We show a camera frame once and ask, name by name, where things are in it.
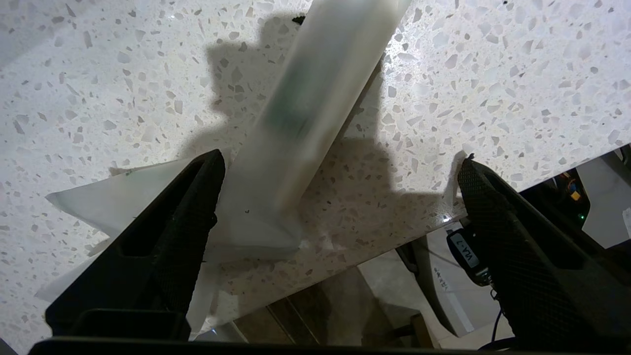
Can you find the black plug with white tag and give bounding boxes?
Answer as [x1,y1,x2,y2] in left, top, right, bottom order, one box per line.
[446,228,492,287]

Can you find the white sachet with green print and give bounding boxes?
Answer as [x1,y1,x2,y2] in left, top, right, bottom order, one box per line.
[35,157,232,337]

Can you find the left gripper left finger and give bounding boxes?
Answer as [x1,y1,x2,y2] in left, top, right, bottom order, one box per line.
[45,149,226,342]

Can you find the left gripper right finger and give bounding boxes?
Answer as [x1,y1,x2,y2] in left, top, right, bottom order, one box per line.
[457,154,631,353]

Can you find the dark robot base with wires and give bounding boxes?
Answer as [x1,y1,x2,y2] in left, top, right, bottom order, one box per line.
[520,168,592,231]

